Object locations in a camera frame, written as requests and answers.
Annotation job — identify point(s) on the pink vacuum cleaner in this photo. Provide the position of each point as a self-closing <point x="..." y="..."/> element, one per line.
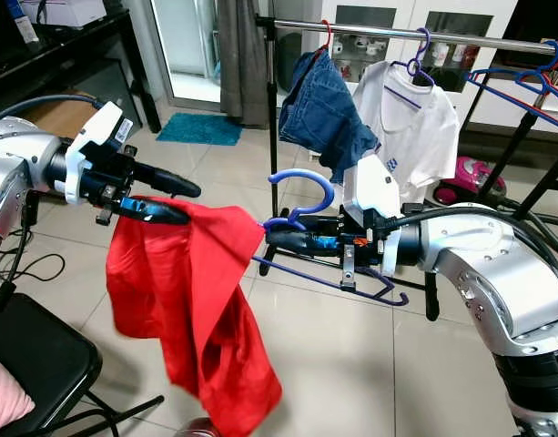
<point x="470" y="180"/>

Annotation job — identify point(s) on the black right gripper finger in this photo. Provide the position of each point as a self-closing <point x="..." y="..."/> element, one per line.
<point x="301" y="244"/>

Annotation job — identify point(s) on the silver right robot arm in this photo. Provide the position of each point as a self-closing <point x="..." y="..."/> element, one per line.
<point x="479" y="264"/>

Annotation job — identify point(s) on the grey curtain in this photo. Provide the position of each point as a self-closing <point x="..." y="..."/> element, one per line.
<point x="240" y="55"/>

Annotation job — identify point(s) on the white t-shirt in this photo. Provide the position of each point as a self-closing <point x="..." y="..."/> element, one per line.
<point x="424" y="127"/>

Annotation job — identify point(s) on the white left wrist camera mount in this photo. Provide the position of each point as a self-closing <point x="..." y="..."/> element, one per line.
<point x="96" y="137"/>

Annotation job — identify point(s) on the blue clothes hanger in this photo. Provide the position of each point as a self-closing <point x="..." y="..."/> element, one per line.
<point x="497" y="73"/>

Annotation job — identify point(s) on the teal floor mat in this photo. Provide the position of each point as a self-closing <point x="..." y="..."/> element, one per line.
<point x="197" y="129"/>

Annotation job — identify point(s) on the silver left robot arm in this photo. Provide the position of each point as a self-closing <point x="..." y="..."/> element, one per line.
<point x="15" y="155"/>

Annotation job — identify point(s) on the pink cushion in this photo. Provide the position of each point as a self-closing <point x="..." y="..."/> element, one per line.
<point x="4" y="396"/>

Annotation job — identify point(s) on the white framed glass door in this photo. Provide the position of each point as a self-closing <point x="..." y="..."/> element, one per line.
<point x="178" y="45"/>

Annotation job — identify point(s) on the white desktop device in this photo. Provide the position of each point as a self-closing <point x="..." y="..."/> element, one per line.
<point x="69" y="11"/>

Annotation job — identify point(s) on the black desk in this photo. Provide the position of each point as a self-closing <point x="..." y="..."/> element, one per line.
<point x="60" y="59"/>

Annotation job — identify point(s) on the red garment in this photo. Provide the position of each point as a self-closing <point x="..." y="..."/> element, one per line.
<point x="197" y="300"/>

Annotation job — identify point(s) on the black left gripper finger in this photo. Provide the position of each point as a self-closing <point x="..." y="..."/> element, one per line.
<point x="167" y="180"/>
<point x="156" y="212"/>

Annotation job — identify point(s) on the white glass door cabinet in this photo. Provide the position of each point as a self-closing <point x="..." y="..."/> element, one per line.
<point x="400" y="11"/>

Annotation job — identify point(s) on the dark robot foot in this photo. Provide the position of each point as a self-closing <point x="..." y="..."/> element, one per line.
<point x="198" y="428"/>

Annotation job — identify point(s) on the black folding chair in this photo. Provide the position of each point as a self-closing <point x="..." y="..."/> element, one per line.
<point x="33" y="346"/>

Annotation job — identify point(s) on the chrome black clothes rack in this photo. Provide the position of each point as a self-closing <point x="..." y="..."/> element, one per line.
<point x="370" y="34"/>

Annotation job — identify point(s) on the blue denim garment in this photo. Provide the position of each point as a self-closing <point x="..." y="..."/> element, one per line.
<point x="324" y="109"/>

